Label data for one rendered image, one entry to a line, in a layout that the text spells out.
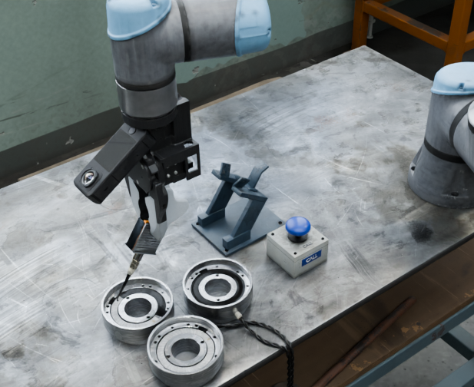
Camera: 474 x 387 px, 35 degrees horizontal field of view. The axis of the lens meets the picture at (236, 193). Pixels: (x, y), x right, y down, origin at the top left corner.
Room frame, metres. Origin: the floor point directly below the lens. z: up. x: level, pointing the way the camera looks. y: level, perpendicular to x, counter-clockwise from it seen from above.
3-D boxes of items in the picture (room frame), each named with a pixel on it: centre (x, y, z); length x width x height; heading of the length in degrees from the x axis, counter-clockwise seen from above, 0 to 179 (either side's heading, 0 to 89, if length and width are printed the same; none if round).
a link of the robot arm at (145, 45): (0.83, 0.11, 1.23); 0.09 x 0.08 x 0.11; 103
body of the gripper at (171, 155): (0.83, 0.10, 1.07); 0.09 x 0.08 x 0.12; 126
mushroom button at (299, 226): (0.89, -0.10, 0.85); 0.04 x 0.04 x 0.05
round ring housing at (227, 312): (0.80, 0.03, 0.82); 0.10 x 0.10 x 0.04
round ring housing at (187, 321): (0.68, 0.07, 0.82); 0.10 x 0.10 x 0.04
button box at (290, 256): (0.89, -0.10, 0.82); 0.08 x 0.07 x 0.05; 125
